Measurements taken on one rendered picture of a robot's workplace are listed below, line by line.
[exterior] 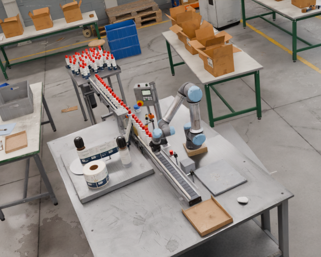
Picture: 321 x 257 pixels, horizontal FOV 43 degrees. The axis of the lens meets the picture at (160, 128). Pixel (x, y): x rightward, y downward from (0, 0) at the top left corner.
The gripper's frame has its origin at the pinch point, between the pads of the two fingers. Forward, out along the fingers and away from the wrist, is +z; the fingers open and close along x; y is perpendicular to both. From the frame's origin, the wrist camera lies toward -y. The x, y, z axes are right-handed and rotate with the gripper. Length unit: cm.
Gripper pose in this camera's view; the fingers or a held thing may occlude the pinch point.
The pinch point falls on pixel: (157, 151)
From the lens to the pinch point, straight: 364.7
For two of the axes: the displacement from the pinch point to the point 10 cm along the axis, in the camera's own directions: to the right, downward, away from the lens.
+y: -8.9, 3.6, -2.7
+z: -0.5, 5.2, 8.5
